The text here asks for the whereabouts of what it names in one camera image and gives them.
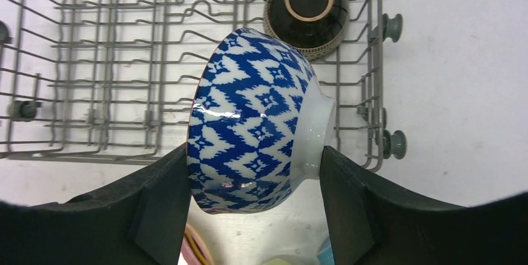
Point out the grey wire dish rack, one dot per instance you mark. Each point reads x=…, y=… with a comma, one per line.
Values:
x=112, y=81

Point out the yellow green mug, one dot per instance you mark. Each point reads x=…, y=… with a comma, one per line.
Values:
x=277, y=261

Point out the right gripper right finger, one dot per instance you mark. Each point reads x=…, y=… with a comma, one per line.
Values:
x=372, y=220

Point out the dark brown glazed bowl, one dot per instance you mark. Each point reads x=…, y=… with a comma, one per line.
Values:
x=315, y=27

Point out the orange patterned small bowl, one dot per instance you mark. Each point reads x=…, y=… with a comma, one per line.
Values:
x=258, y=125

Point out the yellow plate under pink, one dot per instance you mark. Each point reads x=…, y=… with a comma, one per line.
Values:
x=198, y=246

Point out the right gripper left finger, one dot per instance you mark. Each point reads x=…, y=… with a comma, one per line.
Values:
x=138, y=219

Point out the blue handled white mug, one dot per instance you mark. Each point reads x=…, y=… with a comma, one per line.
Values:
x=325, y=253

